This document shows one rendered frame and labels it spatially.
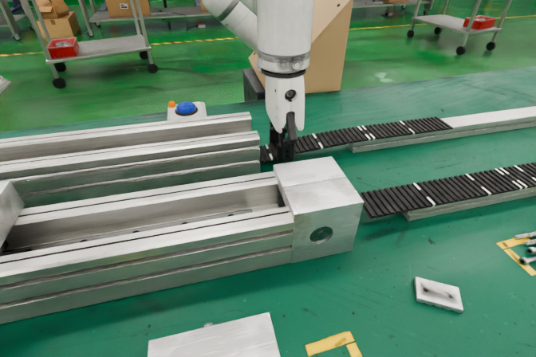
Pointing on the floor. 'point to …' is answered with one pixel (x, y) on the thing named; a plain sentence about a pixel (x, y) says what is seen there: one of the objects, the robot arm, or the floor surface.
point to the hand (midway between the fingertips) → (281, 145)
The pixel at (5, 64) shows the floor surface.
